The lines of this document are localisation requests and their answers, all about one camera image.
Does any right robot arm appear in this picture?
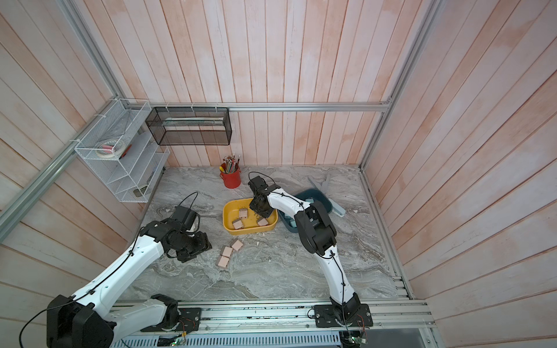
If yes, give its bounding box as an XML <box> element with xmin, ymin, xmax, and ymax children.
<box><xmin>248</xmin><ymin>173</ymin><xmax>361</xmax><ymax>323</ymax></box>

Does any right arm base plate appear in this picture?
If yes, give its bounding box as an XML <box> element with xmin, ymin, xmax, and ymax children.
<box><xmin>313</xmin><ymin>304</ymin><xmax>374</xmax><ymax>329</ymax></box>

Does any pink plug bottom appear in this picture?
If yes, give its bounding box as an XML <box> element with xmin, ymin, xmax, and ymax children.
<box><xmin>217</xmin><ymin>255</ymin><xmax>230</xmax><ymax>269</ymax></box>

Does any yellow plastic tray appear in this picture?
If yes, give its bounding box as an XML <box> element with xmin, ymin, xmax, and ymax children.
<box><xmin>223</xmin><ymin>199</ymin><xmax>278</xmax><ymax>236</ymax></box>

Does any red pencil cup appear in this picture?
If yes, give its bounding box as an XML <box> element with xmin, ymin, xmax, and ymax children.
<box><xmin>219</xmin><ymin>154</ymin><xmax>241</xmax><ymax>189</ymax></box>

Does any black mesh wall basket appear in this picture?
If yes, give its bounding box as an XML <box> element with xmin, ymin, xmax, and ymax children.
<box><xmin>146</xmin><ymin>107</ymin><xmax>232</xmax><ymax>146</ymax></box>

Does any tape roll on shelf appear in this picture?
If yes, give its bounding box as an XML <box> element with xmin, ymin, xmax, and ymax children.
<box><xmin>94</xmin><ymin>139</ymin><xmax>126</xmax><ymax>160</ymax></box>

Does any white wire wall shelf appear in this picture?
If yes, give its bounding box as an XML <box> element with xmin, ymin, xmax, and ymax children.
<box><xmin>75</xmin><ymin>99</ymin><xmax>170</xmax><ymax>203</ymax></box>

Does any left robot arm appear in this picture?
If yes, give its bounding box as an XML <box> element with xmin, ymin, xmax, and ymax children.
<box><xmin>46</xmin><ymin>206</ymin><xmax>212</xmax><ymax>347</ymax></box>

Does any dark teal plastic tray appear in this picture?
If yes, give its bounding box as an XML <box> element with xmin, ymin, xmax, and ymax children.
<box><xmin>278</xmin><ymin>188</ymin><xmax>332</xmax><ymax>233</ymax></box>

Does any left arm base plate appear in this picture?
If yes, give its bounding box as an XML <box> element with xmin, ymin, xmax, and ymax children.
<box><xmin>141</xmin><ymin>307</ymin><xmax>202</xmax><ymax>334</ymax></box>

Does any grey plastic clip tool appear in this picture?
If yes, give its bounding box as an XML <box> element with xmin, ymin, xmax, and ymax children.
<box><xmin>308</xmin><ymin>173</ymin><xmax>330</xmax><ymax>195</ymax></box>

